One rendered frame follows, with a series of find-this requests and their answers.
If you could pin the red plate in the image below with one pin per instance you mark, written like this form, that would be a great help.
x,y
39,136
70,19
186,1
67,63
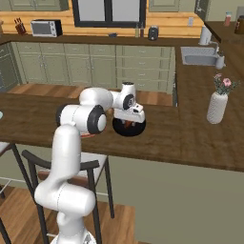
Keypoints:
x,y
88,135

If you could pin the brown chicken drumstick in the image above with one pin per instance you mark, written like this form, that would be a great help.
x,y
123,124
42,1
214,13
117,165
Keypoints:
x,y
128,124

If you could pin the dark pepper mill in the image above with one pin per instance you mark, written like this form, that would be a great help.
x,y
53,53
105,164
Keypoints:
x,y
142,32

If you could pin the black framed window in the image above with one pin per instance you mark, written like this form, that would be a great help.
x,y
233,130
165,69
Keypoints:
x,y
109,12

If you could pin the black bowl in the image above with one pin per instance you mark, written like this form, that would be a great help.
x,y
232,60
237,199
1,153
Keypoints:
x,y
129,131

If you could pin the brown jar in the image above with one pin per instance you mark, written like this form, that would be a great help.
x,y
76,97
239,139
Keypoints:
x,y
239,25

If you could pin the green wall cupboard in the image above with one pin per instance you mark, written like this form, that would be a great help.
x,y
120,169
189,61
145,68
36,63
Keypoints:
x,y
163,5
35,4

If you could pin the brown knife block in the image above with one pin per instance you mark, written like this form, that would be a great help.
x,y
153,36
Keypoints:
x,y
20,27

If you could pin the silver toaster oven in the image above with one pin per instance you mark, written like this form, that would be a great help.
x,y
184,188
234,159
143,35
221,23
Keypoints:
x,y
45,28

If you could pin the dark green dishwasher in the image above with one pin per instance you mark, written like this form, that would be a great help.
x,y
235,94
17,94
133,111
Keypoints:
x,y
7,68

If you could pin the red lidded jar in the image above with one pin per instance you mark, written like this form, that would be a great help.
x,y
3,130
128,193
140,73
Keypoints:
x,y
227,19

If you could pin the small dark bowl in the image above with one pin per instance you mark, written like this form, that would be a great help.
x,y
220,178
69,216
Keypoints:
x,y
112,35

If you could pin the white ribbed vase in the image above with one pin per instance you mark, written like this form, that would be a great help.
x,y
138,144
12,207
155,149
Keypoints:
x,y
217,108

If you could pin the green base cupboard run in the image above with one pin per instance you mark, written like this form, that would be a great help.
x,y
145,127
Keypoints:
x,y
95,66

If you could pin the pink flowers with green leaves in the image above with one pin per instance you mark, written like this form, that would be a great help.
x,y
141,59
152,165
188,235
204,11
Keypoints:
x,y
226,83

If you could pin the white wall socket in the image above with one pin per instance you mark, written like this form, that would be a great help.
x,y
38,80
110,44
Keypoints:
x,y
190,21

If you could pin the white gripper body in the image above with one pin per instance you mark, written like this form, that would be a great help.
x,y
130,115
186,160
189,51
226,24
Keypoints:
x,y
128,115

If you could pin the grey tap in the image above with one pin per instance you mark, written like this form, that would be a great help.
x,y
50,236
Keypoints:
x,y
215,46

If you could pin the white kettle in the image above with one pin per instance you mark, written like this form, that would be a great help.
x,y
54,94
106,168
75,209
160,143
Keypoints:
x,y
205,35

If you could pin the grey sink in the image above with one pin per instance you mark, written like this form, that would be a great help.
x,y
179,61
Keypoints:
x,y
198,56

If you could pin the black stool with grey seat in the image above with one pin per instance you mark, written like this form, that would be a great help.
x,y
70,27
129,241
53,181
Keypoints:
x,y
6,149
95,165

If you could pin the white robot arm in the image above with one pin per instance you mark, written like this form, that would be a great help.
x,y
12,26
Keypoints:
x,y
66,152

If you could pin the green glass bottle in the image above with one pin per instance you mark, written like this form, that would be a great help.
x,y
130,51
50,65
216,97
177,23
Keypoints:
x,y
137,31

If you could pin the white soap dispenser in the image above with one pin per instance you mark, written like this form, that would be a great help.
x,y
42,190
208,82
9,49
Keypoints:
x,y
219,61

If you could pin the pale blue plate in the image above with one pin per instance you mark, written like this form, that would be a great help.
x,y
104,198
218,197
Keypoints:
x,y
1,115

